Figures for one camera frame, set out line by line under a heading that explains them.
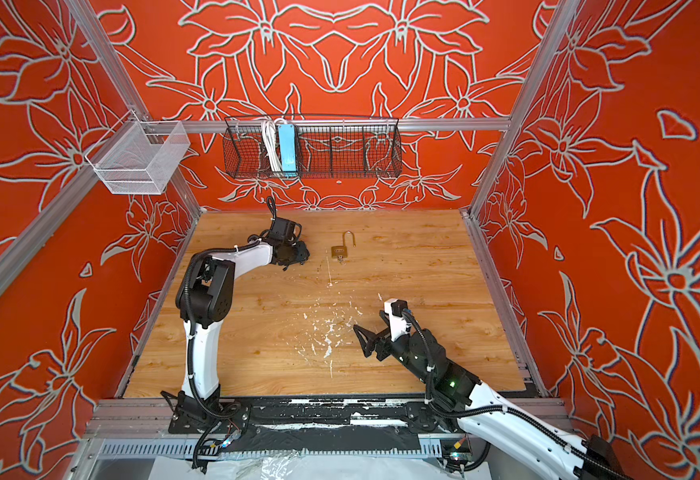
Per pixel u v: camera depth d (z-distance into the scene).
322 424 0.73
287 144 0.89
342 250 1.07
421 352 0.53
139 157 0.92
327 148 0.98
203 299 0.57
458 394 0.56
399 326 0.64
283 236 0.85
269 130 0.87
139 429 0.73
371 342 0.65
